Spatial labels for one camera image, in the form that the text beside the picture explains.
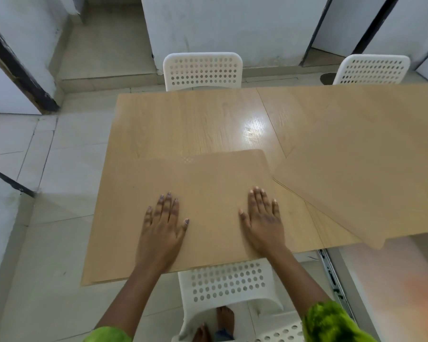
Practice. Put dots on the person's left hand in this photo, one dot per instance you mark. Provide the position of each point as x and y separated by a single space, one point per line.
160 238

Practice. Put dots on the person's right hand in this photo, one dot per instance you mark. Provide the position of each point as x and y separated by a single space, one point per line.
265 231

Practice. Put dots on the person's left little finger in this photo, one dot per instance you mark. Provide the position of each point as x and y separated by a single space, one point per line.
148 216

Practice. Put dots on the person's left thumb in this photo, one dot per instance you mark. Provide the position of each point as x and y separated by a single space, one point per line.
184 228

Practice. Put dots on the person's right middle finger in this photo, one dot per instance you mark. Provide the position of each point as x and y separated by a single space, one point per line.
260 202

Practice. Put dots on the person's left middle finger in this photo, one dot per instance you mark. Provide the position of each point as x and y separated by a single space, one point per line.
167 206

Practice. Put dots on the person's right thumb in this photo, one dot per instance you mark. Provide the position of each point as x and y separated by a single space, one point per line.
244 220

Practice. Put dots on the person's right little finger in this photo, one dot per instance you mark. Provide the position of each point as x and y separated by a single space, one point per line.
276 210

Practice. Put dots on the person's right forearm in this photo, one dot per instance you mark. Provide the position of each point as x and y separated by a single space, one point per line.
296 281

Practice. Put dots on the person's left forearm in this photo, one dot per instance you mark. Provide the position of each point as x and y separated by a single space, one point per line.
135 295

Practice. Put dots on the white perforated plastic chair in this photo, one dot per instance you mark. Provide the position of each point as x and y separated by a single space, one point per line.
371 70
228 284
202 71

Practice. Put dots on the large brown paper sheet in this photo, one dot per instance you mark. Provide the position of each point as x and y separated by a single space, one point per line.
360 167

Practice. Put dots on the person's right foot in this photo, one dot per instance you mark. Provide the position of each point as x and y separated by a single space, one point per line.
225 318

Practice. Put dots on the person's foot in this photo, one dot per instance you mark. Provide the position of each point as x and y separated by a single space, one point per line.
201 334
225 318

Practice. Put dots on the person's left foot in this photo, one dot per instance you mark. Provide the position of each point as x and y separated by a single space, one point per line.
201 334

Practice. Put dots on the green left sleeve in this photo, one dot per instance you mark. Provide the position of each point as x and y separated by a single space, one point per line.
108 334

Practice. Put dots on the green sleeve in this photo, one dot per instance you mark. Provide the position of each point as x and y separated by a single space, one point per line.
108 334
328 324

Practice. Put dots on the green right sleeve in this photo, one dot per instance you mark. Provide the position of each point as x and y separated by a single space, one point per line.
328 324

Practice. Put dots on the black metal bar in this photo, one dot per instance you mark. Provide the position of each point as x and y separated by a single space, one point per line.
9 179

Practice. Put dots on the metal table slide rail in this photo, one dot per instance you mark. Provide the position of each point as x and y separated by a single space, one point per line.
332 276

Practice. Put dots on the black door frame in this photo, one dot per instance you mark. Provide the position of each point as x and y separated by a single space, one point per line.
17 67
315 30
376 24

